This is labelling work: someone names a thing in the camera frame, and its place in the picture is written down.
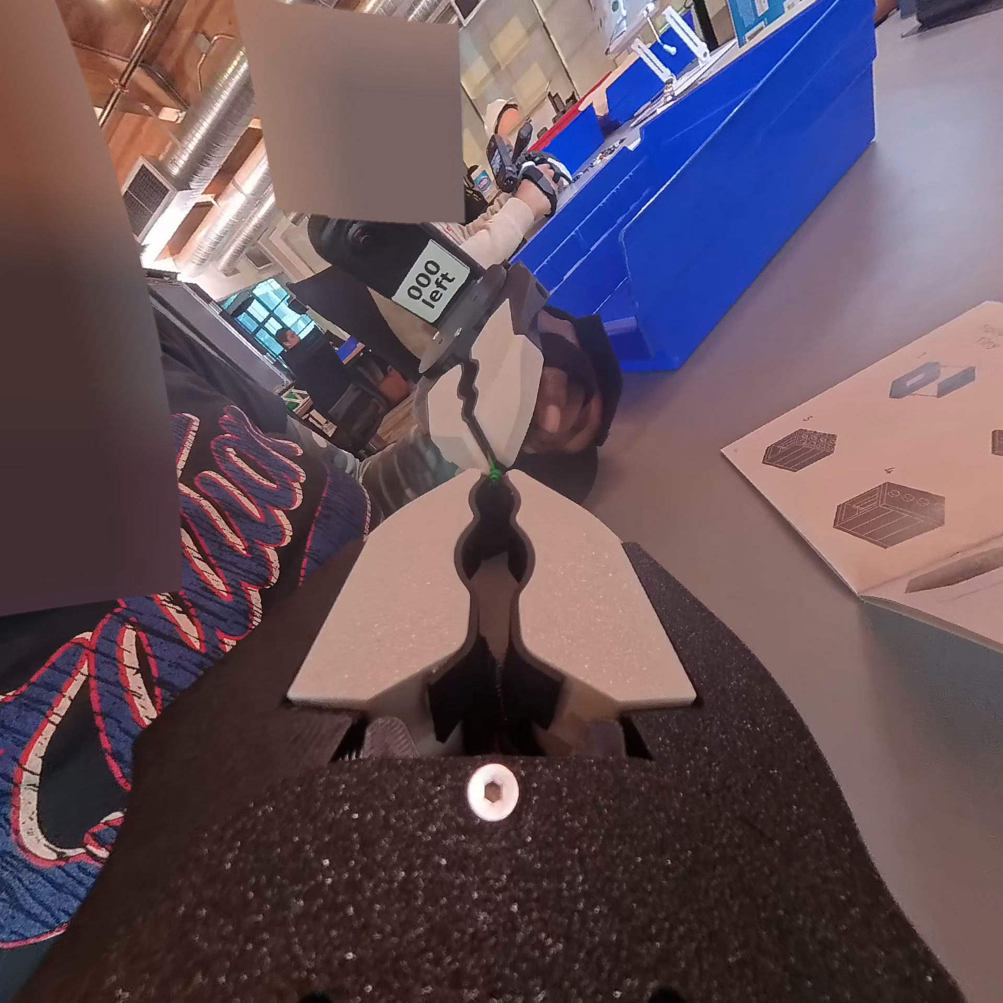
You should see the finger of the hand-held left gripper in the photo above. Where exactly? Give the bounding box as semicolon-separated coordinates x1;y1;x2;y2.
458;303;545;468
424;364;490;474

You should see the white instruction booklet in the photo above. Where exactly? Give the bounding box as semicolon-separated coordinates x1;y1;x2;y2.
721;301;1003;653

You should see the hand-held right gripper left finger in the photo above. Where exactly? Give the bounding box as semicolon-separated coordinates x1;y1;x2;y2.
287;471;499;734

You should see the small blue plastic bin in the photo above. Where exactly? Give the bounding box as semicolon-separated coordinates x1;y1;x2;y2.
541;40;709;177

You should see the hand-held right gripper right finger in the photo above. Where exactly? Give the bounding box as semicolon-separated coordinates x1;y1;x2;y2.
505;471;698;734

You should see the person's left hand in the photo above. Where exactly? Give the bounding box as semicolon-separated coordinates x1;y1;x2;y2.
518;311;623;466

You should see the person's left forearm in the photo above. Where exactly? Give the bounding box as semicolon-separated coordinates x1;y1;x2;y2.
358;436;463;526

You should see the person's dark clothing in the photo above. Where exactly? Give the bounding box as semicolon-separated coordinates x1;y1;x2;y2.
1;322;372;957

